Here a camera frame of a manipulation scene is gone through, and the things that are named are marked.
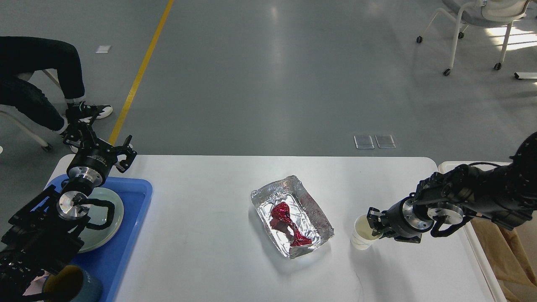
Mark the pink mug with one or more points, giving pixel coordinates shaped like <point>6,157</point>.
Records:
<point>37,284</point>

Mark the white office chair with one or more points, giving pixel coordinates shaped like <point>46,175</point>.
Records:
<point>479,13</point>

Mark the brown paper bag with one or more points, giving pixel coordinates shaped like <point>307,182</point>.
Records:
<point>512,257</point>

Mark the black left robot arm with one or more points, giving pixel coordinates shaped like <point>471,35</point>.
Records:
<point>44,234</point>

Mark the white plastic bin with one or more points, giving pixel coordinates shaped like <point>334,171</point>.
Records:
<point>492,282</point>

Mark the light green plate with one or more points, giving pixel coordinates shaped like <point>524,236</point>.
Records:
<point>94,239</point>

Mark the white bar on floor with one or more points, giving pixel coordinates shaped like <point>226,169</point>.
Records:
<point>522,75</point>

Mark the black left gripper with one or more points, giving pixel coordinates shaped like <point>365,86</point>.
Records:
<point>92,162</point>

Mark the red crumpled wrapper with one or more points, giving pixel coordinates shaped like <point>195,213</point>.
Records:
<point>282,222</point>

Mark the blue plastic tray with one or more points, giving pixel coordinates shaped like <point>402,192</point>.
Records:
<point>108,262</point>

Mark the white paper cup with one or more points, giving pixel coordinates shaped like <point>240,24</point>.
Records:
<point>363,236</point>

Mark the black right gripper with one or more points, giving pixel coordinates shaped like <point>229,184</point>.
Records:
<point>403,222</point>

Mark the aluminium foil tray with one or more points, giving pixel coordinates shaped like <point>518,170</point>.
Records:
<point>304,211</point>

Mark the grey floor plate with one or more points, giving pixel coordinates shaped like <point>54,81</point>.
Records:
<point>364,142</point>
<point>385,141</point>

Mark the dark teal mug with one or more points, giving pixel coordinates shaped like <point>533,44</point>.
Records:
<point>72,284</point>

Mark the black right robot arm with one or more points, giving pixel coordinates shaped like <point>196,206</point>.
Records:
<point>445,202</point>

